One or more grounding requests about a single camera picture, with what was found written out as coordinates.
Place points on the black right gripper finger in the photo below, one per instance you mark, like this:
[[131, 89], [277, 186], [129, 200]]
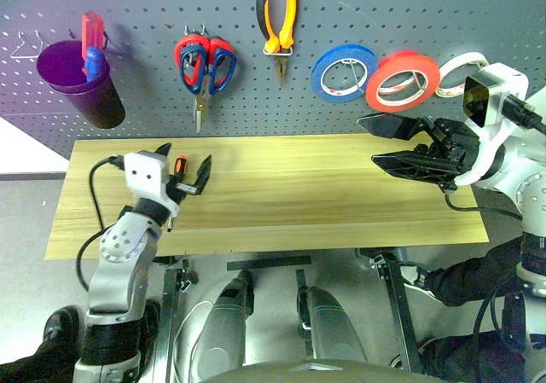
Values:
[[392, 126], [418, 165]]

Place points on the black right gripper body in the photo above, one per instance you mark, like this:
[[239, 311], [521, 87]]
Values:
[[454, 142]]

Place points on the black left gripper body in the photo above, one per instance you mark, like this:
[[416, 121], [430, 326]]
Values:
[[183, 188]]

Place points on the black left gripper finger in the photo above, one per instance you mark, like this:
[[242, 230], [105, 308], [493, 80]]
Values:
[[163, 149], [204, 174]]

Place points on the red tape roll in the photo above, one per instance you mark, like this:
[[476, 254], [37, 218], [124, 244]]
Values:
[[401, 56]]

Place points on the orange black needle-nose pliers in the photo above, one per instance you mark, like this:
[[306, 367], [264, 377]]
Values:
[[292, 14]]

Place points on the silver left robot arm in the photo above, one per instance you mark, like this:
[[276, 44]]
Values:
[[119, 246]]

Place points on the grey pegboard panel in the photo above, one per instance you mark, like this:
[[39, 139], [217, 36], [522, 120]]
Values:
[[341, 16]]

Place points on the purple plastic cup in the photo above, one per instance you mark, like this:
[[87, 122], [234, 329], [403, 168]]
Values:
[[98, 101]]

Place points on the white red-lined tape roll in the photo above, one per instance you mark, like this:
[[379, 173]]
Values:
[[458, 61]]

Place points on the blue tape roll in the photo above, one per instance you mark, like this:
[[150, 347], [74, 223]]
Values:
[[337, 51]]

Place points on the person's dark trousered leg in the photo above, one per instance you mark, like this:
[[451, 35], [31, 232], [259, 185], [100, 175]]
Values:
[[478, 276], [469, 357], [59, 336]]

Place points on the grey rounded robot leg shell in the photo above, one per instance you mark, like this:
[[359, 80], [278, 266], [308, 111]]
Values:
[[224, 327], [330, 332]]

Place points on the grey robot torso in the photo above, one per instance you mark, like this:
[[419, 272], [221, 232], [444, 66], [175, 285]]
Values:
[[315, 372]]

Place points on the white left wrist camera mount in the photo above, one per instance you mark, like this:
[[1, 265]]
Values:
[[145, 174]]

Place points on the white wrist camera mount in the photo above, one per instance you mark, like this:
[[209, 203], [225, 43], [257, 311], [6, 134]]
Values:
[[145, 174], [507, 88]]

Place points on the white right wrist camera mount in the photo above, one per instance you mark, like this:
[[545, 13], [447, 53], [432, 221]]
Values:
[[507, 88]]

